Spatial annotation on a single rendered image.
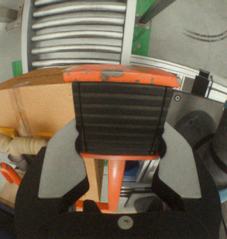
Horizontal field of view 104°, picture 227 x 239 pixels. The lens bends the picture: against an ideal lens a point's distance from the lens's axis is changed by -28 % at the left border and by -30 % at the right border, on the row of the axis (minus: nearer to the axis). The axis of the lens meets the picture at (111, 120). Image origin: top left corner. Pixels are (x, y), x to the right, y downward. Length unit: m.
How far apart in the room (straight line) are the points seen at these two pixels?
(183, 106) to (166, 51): 1.11
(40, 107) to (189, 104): 0.38
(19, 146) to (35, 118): 0.09
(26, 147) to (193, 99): 0.41
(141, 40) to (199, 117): 1.10
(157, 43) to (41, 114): 1.25
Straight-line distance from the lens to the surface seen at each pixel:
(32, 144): 0.28
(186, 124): 0.34
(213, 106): 0.41
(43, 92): 0.30
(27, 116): 0.36
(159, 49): 1.38
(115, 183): 0.19
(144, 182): 0.74
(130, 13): 0.75
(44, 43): 0.95
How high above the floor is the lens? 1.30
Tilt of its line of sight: 59 degrees down
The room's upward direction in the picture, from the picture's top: 177 degrees counter-clockwise
